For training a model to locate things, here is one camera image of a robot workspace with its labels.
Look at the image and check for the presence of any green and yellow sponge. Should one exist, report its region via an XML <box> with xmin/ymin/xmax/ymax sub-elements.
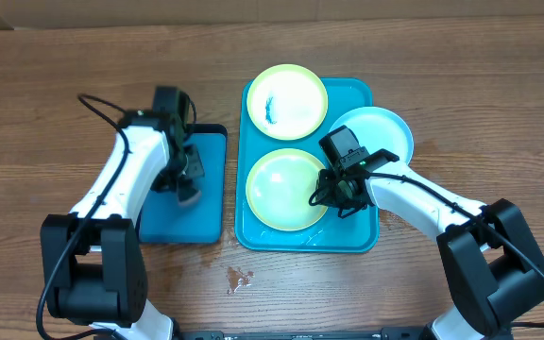
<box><xmin>177</xmin><ymin>186</ymin><xmax>202</xmax><ymax>206</ymax></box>

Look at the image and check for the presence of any yellow-green plate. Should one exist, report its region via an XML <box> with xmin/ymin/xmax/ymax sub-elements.
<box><xmin>246</xmin><ymin>148</ymin><xmax>327</xmax><ymax>231</ymax></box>
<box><xmin>246</xmin><ymin>64</ymin><xmax>329</xmax><ymax>141</ymax></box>

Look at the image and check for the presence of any light blue plate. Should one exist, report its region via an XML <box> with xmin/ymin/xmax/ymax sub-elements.
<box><xmin>331</xmin><ymin>107</ymin><xmax>415</xmax><ymax>164</ymax></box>

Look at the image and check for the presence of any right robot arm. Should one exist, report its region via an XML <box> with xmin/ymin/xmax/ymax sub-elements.
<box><xmin>309</xmin><ymin>156</ymin><xmax>544</xmax><ymax>339</ymax></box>

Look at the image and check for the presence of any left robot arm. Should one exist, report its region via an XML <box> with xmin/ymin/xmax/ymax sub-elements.
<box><xmin>35</xmin><ymin>86</ymin><xmax>204</xmax><ymax>339</ymax></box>

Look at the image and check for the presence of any large teal serving tray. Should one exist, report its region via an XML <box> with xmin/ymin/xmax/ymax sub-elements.
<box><xmin>234</xmin><ymin>77</ymin><xmax>380</xmax><ymax>253</ymax></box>

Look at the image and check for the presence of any small black tray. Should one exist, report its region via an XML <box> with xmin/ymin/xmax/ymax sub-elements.
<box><xmin>134</xmin><ymin>122</ymin><xmax>229</xmax><ymax>245</ymax></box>

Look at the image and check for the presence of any blue mat in tray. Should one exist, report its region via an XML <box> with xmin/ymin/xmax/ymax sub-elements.
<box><xmin>138</xmin><ymin>131</ymin><xmax>228</xmax><ymax>245</ymax></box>

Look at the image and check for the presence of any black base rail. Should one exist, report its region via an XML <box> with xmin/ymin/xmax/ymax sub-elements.
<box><xmin>172</xmin><ymin>326</ymin><xmax>436</xmax><ymax>340</ymax></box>

